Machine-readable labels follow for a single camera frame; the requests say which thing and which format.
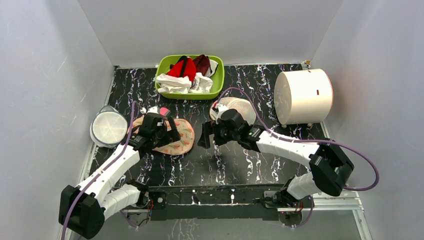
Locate floral mesh laundry bag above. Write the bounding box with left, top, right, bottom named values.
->
left=122, top=115, right=195, bottom=156

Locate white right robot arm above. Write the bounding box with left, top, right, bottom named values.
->
left=197, top=109, right=354, bottom=207

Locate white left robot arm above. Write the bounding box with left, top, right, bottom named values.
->
left=58, top=112, right=181, bottom=240

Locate white mesh laundry bag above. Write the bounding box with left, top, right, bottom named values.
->
left=209, top=97, right=257, bottom=125

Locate grey round mesh laundry bag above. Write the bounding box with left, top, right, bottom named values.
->
left=89, top=105, right=128, bottom=148

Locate small pink block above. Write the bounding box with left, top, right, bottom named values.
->
left=159, top=107, right=171, bottom=118

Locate white crumpled garment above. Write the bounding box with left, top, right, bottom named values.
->
left=155, top=72, right=213, bottom=94

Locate dark red white garment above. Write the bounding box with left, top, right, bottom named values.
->
left=193, top=54, right=219, bottom=78

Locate red black garment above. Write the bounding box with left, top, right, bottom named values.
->
left=166, top=55, right=197, bottom=82

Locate green plastic basin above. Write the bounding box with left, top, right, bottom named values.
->
left=156, top=54, right=225, bottom=100

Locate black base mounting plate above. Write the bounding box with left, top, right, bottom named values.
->
left=116, top=184, right=303, bottom=227

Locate white cylindrical drum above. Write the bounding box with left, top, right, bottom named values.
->
left=273, top=68, right=333, bottom=125

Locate aluminium frame rail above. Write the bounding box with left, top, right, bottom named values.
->
left=64, top=189, right=365, bottom=213

